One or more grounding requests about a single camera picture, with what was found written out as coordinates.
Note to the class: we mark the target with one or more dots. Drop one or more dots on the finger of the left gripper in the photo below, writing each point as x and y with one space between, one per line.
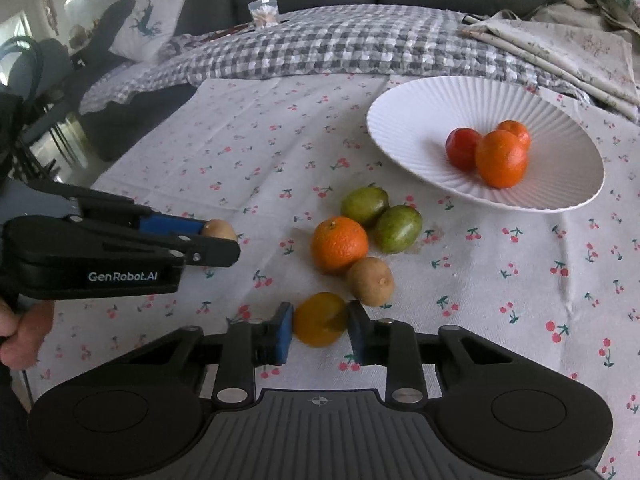
155 223
197 250

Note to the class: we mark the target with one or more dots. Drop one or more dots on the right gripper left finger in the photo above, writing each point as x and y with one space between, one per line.
246 346

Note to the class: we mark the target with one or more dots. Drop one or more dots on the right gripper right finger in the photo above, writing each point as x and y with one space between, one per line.
390 344

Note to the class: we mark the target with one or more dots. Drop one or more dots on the brown kiwi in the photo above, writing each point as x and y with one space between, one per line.
371 282
217 228

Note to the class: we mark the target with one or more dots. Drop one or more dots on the small yellow orange fruit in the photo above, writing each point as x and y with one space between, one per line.
320 320

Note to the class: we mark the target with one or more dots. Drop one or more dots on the green fruit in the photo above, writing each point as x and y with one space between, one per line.
397 229
365 205

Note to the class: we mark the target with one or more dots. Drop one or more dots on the red tomato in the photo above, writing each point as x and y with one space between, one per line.
461 146

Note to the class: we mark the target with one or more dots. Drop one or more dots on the large orange mandarin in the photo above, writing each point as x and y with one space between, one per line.
501 159

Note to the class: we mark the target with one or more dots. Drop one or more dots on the person's left hand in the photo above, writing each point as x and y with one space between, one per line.
23 334

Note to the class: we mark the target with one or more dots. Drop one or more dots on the cherry print tablecloth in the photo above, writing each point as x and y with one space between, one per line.
274 158

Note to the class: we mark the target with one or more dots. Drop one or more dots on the floral patterned pouch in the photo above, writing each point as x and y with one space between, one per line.
186 42

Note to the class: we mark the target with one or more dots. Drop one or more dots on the white bird print cushion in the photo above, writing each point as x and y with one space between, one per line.
147 29

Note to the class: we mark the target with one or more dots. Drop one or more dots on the clear cotton swab box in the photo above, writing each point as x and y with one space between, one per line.
264 13

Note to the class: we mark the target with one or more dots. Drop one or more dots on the white ribbed plate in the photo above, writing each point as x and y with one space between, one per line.
410 124

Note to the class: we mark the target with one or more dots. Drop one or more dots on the grey checkered blanket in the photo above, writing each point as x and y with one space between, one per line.
370 39

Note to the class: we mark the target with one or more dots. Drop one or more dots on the folded floral cloth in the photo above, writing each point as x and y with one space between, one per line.
597 62

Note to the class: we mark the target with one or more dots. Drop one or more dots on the beige crumpled cloth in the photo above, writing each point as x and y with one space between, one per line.
578 13

